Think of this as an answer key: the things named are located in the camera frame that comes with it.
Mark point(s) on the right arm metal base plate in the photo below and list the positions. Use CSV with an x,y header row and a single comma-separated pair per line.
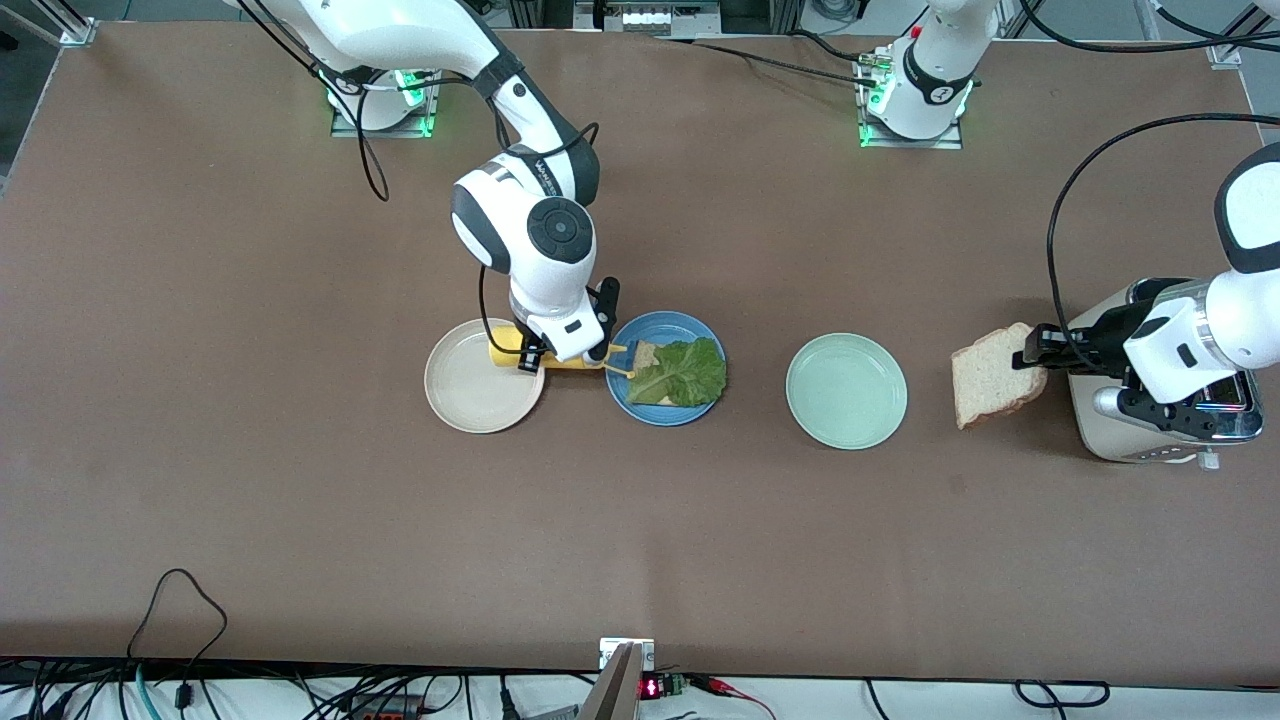
x,y
432,110

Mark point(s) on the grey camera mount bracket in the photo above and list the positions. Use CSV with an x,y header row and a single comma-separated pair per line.
x,y
620,690

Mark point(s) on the aluminium table corner bracket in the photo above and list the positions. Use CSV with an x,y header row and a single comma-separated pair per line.
x,y
75,30
1225,50

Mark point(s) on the small red display module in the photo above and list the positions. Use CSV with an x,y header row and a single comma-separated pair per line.
x,y
652,688

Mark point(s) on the green lettuce leaf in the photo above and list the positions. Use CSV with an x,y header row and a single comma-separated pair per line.
x,y
685,378

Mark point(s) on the white vented box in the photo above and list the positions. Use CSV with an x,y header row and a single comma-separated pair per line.
x,y
650,18

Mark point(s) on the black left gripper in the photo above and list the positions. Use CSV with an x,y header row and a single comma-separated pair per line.
x,y
1098,336

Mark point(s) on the light green round plate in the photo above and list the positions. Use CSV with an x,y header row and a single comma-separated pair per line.
x,y
846,391

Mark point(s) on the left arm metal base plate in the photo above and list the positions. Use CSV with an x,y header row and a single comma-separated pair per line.
x,y
950,143

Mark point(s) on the red clip lead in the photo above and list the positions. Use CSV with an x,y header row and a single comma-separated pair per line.
x,y
722,686

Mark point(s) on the bread slice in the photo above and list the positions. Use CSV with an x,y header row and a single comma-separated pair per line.
x,y
985,385
647,353

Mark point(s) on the blue round plate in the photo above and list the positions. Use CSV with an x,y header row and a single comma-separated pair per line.
x,y
665,322

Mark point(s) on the beige round plate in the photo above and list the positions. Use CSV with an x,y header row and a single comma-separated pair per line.
x,y
470,385

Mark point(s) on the beige chrome toaster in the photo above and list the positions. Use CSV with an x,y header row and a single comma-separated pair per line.
x,y
1105,440

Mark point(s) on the yellow mustard squeeze bottle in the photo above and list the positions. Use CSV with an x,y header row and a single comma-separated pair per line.
x,y
570,362

